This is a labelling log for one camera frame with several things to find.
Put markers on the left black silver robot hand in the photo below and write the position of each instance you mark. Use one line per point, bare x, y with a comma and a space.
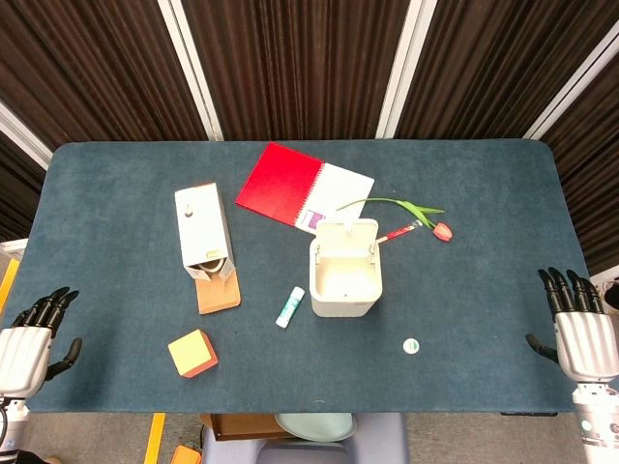
24, 348

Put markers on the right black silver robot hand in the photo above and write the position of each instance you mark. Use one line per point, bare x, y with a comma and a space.
587, 343

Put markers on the small white round cap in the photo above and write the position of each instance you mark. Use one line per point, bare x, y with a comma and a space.
410, 345

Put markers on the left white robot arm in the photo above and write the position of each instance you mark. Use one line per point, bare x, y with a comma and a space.
12, 420

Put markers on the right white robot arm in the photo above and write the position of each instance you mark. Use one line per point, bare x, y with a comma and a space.
599, 420

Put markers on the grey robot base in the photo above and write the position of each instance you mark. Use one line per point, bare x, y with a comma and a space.
382, 440

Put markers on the white open cardboard box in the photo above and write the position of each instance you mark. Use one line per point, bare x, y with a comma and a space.
198, 227

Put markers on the white plastic container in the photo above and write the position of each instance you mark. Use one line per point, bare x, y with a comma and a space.
345, 302

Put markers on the white ceramic plate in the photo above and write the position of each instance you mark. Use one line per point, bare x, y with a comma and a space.
316, 426

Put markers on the blue felt table cover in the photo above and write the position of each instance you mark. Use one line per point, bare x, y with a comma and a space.
121, 299

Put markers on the dark brown pleated curtain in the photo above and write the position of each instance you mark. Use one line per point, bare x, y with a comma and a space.
295, 67
595, 169
493, 63
17, 193
97, 72

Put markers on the yellow floor strip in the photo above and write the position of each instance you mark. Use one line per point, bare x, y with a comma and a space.
155, 437

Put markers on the yellow orange foam cube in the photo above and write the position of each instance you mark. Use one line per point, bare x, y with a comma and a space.
190, 351

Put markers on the artificial pink tulip flower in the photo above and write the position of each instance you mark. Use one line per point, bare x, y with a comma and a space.
442, 232

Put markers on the orange object on floor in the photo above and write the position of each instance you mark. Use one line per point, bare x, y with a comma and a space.
186, 455

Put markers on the white cup inside box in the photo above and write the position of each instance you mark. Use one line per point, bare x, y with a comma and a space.
213, 267

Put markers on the brown cardboard box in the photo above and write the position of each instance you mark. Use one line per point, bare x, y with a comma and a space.
242, 426

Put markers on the white green glue stick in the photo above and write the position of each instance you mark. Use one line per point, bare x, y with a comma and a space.
289, 307

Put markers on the red spiral notebook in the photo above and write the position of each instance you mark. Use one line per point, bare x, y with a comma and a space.
280, 179

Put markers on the white partition post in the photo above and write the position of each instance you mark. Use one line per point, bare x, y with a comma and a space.
406, 67
570, 87
24, 137
191, 67

